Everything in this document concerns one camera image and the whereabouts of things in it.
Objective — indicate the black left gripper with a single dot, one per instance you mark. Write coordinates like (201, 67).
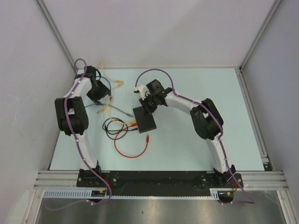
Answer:
(103, 92)

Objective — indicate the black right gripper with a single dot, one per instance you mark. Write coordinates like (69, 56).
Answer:
(147, 109)

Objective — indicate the black network switch box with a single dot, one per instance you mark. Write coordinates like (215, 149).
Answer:
(145, 122)

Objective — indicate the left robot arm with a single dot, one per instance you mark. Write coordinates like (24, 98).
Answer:
(72, 117)

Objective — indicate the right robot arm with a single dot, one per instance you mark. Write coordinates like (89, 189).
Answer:
(206, 120)

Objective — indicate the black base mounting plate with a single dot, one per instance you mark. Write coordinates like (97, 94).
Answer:
(162, 183)

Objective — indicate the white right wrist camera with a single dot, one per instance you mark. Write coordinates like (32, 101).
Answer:
(142, 90)

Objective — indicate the slotted cable duct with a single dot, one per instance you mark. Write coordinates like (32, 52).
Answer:
(95, 194)

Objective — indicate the aluminium front frame rail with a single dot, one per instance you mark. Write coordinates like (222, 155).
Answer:
(252, 180)

